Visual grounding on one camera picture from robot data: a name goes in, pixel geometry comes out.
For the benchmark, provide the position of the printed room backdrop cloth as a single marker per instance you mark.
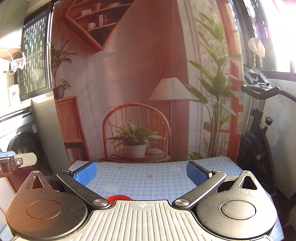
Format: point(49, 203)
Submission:
point(159, 79)

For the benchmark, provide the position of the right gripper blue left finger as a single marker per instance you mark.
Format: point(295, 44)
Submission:
point(75, 183)

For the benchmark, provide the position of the red plastic bowl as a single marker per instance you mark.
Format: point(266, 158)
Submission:
point(114, 198)

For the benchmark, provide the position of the black exercise bike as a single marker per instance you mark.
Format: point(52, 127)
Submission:
point(254, 151)

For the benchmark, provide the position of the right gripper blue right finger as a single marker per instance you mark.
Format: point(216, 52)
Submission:
point(206, 183)

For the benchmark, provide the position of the washing machine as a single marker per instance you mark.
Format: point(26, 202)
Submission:
point(19, 134)

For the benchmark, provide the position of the window with dark frame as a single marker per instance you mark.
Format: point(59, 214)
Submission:
point(34, 78)

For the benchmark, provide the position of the blue plaid bedsheet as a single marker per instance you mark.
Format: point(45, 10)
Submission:
point(153, 186)

